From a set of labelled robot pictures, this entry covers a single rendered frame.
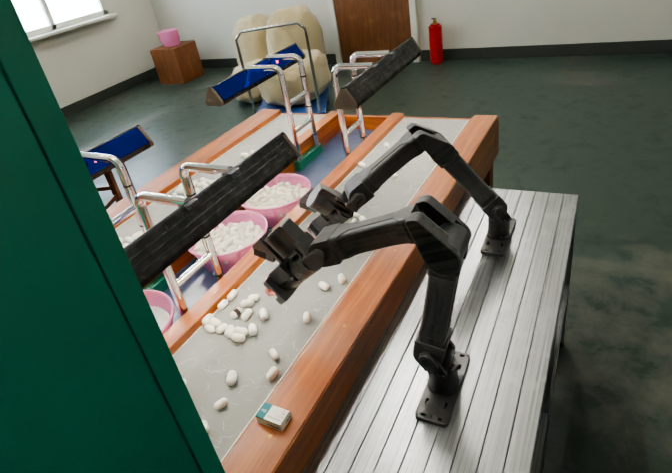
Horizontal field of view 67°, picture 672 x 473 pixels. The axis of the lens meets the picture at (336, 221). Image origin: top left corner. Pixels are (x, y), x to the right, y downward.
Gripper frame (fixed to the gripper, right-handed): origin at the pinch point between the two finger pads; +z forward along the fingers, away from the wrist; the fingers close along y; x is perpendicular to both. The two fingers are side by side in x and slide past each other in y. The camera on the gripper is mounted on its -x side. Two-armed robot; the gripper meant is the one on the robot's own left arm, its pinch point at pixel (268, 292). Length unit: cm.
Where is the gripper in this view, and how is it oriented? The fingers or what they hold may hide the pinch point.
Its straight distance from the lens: 122.5
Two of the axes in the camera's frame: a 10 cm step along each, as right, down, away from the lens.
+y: -4.6, 5.2, -7.2
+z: -5.6, 4.6, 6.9
